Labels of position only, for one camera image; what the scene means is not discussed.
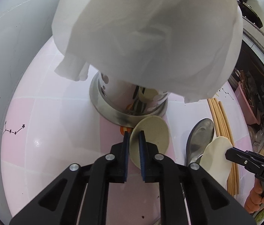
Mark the black wok on stove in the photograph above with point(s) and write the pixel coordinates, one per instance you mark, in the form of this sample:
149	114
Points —
250	14

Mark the steel utensil holder cup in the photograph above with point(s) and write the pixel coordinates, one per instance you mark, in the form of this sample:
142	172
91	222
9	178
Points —
123	103

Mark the cream rice paddle round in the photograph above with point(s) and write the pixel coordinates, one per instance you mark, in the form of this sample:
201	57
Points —
156	131

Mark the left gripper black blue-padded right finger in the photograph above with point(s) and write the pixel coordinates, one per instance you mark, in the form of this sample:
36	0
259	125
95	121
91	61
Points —
188	195

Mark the bamboo chopstick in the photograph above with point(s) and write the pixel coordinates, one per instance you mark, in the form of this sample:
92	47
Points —
223	132
211	105
235	174

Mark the white rice paddle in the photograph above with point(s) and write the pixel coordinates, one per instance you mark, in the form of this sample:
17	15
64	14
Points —
214	161

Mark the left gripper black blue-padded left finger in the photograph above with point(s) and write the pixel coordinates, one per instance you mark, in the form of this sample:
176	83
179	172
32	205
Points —
79	195

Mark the white plastic bag liner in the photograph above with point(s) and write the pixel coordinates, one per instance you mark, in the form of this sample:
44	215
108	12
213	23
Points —
186	47

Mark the pink plastic basin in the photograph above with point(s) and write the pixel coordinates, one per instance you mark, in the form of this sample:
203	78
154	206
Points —
248	114

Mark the person's right hand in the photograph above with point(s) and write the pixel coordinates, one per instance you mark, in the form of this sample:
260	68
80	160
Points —
254	200

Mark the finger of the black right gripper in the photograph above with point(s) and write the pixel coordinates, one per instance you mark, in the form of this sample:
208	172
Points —
252	162

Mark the green knit sleeve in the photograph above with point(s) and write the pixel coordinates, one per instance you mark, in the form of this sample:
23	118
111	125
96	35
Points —
259	218

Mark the steel spoon upper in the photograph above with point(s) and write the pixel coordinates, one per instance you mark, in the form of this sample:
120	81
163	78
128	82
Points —
200	136

